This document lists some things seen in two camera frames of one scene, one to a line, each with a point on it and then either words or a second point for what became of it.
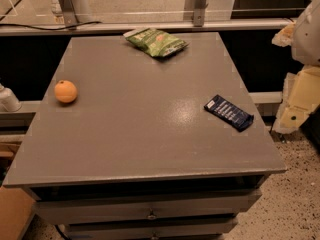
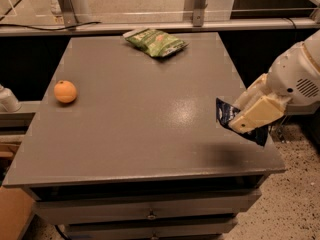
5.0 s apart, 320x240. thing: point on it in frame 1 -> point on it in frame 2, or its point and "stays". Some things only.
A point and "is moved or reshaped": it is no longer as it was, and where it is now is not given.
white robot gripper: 307,39 -> 290,74
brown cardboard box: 16,210 stays
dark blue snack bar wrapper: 231,114 is moved or reshaped
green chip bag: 155,42 stays
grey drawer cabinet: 129,145 stays
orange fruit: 65,91 stays
